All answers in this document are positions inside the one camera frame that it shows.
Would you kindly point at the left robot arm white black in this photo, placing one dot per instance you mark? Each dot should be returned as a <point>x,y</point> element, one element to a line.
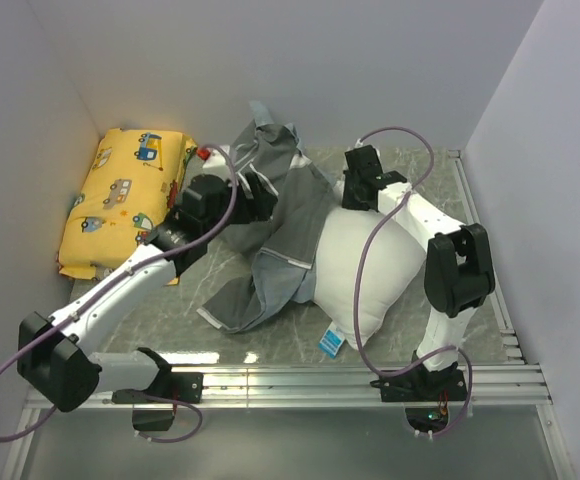
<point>60,358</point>

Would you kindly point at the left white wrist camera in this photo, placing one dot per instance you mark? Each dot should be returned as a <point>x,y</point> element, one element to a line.
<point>212,159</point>

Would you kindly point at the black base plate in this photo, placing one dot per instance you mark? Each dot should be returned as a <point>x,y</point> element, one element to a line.
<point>180,387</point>
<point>423,386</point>

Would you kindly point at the left black controller box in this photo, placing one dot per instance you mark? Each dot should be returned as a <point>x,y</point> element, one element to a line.
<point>152,420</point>

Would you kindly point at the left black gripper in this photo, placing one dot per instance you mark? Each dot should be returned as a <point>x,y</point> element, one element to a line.
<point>258,207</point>

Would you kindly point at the right black controller box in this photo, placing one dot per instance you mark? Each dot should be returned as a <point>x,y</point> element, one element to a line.
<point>428,421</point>

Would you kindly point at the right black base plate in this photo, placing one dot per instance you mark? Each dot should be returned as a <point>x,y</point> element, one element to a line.
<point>423,386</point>

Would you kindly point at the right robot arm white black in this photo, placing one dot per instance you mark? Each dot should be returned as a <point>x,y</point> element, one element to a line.
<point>458,274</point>

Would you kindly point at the black controller box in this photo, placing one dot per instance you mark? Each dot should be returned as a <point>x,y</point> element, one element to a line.
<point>428,421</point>
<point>152,420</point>

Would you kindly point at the yellow cartoon car pillow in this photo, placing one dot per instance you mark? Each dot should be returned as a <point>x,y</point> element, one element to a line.
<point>132,183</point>

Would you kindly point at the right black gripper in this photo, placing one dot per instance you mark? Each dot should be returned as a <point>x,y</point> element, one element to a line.
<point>347,202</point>

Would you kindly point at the blue-grey pillowcase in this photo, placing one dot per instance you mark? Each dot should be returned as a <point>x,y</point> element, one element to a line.
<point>281,250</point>

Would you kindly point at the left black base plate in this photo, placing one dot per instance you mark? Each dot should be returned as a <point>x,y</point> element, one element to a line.
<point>180,387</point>

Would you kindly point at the white pillow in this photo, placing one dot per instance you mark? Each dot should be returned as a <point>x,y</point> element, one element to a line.
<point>353,277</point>

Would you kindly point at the blue white pillow label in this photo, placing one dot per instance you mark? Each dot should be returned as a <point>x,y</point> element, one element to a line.
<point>331,341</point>

